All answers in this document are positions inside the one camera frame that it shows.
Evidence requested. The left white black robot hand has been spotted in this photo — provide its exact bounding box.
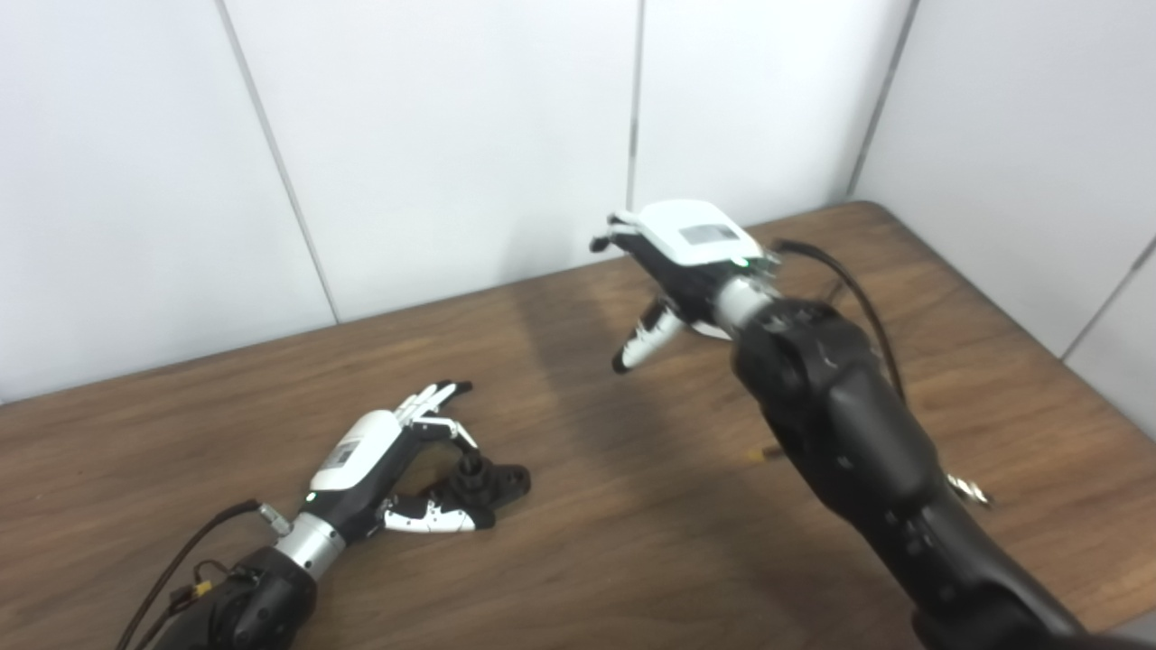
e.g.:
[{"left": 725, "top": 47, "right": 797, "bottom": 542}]
[{"left": 303, "top": 379, "right": 498, "bottom": 543}]

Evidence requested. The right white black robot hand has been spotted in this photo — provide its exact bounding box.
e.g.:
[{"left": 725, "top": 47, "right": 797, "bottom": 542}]
[{"left": 589, "top": 199, "right": 782, "bottom": 376}]

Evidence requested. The black plastic holder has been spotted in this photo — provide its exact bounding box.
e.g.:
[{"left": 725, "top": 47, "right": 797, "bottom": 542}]
[{"left": 424, "top": 451, "right": 532, "bottom": 529}]

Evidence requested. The silver metal clasp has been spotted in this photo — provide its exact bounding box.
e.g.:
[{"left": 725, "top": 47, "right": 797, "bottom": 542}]
[{"left": 946, "top": 474, "right": 994, "bottom": 506}]

